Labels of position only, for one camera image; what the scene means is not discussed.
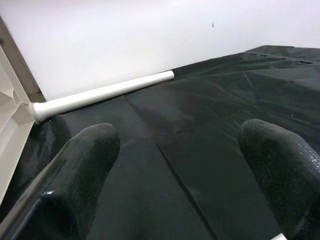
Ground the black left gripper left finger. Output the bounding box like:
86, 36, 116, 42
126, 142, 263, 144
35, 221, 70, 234
0, 122, 121, 240

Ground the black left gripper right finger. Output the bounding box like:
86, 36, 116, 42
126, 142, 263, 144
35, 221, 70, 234
236, 118, 320, 240

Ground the white plastic table top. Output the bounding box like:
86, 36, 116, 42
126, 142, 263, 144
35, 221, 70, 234
0, 14, 47, 201

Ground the black table cloth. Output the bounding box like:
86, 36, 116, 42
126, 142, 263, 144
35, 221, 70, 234
0, 44, 320, 240

